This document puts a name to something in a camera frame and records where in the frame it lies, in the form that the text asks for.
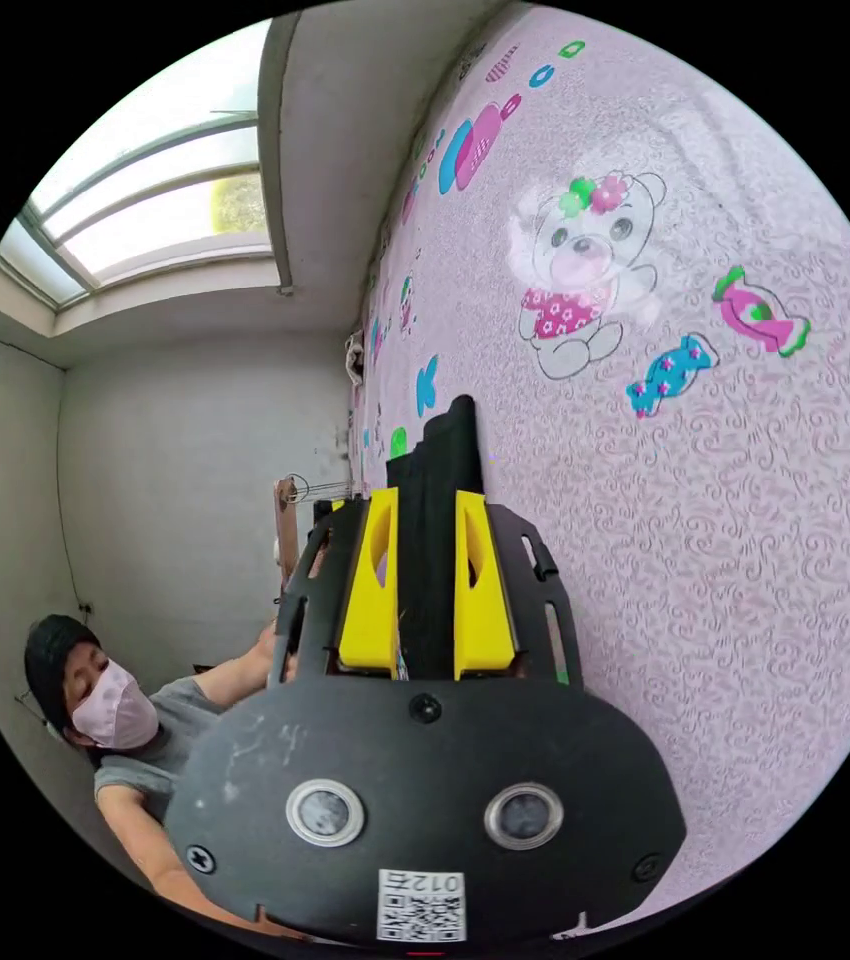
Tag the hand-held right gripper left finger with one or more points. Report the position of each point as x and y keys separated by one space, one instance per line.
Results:
x=366 y=592

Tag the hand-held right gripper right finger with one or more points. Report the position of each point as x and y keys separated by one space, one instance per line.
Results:
x=483 y=600

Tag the black short sleeve shirt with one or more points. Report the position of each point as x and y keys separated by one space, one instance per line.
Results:
x=432 y=525

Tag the person's right forearm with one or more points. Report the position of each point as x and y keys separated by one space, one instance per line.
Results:
x=147 y=847

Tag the person's left forearm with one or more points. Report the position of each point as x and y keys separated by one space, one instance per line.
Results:
x=234 y=667

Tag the person's left hand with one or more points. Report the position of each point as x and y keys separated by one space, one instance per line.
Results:
x=275 y=656

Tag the bed with pink printed sheet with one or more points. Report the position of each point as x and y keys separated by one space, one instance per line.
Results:
x=695 y=540

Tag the person's body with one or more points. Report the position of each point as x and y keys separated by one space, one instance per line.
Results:
x=121 y=720

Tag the window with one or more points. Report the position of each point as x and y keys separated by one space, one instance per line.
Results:
x=155 y=225

